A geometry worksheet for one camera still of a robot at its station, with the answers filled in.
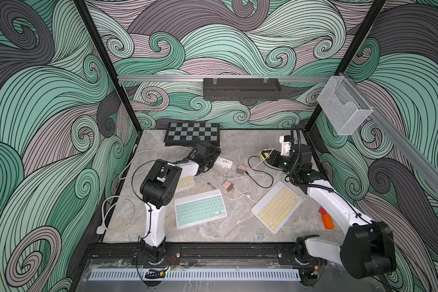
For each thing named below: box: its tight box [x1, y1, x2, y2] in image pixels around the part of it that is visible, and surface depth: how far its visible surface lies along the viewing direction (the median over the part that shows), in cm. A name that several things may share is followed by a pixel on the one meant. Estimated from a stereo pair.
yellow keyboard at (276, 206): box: [250, 180, 303, 235], surface depth 87 cm
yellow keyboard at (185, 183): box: [175, 175, 196, 193], surface depth 97 cm
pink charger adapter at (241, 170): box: [236, 164, 246, 175], surface depth 102 cm
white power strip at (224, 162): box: [214, 156, 233, 169], surface depth 103 cm
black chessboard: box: [163, 122, 221, 147], surface depth 117 cm
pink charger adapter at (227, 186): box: [222, 181, 234, 192], surface depth 94 cm
